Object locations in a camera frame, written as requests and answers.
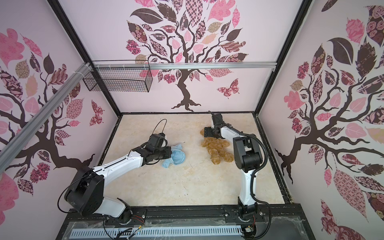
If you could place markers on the aluminium rail left wall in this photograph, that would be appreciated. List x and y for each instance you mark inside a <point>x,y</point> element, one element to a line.
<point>11,150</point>

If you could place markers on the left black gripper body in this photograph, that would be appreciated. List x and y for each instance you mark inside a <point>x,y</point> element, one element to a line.
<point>162,153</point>

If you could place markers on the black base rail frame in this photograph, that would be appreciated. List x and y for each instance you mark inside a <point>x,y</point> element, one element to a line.
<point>277,222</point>

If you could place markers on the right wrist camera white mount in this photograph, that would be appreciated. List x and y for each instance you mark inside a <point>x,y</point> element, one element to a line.
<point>217,121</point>

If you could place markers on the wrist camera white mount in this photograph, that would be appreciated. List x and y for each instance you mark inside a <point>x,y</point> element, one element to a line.
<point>158,140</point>
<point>217,121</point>

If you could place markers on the white slotted cable duct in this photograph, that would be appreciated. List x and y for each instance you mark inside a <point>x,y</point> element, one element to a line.
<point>155,232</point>

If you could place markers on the light blue bear hoodie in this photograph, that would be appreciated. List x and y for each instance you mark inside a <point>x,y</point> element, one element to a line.
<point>178,157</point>

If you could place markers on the brown plush teddy bear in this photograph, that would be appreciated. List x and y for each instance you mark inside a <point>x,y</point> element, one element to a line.
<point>217,149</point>

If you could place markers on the black wire basket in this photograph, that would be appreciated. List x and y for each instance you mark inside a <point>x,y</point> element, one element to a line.
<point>115,76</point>

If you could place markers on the aluminium rail wall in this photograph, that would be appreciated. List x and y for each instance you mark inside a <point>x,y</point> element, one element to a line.
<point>189,66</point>
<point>11,150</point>

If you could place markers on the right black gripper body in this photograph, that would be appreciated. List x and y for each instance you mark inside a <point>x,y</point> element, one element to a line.
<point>211,132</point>

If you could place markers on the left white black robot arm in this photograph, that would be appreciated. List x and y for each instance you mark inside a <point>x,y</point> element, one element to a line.
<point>86,192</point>

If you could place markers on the aluminium rail back wall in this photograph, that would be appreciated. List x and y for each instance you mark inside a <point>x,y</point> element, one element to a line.
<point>189,66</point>

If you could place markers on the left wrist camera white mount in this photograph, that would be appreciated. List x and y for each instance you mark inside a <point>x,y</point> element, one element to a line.
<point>158,140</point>

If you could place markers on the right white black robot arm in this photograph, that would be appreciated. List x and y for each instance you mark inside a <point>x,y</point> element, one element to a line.
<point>248,158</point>

